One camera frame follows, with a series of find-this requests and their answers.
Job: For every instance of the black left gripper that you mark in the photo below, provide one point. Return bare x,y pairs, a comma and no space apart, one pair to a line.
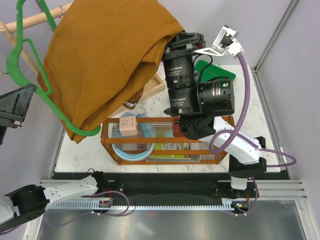
14,105

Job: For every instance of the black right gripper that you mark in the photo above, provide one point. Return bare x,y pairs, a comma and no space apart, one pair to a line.
186,42

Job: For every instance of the mustard brown trousers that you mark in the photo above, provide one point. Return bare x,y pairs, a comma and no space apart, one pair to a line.
102,54

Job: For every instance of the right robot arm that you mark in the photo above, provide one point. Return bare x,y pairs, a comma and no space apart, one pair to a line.
201,106

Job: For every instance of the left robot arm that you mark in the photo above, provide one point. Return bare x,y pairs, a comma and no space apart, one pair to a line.
31,201

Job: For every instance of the green plastic tray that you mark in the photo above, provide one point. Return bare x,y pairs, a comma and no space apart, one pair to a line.
212,71

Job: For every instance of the wooden clothes rack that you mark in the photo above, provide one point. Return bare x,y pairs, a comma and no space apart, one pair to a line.
154,86

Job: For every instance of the red cube power socket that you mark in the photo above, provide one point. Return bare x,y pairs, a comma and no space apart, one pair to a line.
178,128

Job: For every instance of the pink cube power socket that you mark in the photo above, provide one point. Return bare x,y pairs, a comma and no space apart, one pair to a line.
128,125

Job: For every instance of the white manual paper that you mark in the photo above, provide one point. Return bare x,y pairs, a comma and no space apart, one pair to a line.
194,159

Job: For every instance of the brown wooden shelf rack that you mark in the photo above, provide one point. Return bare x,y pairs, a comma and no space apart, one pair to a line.
163,134

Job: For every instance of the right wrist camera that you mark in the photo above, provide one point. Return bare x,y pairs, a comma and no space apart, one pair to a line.
224,44

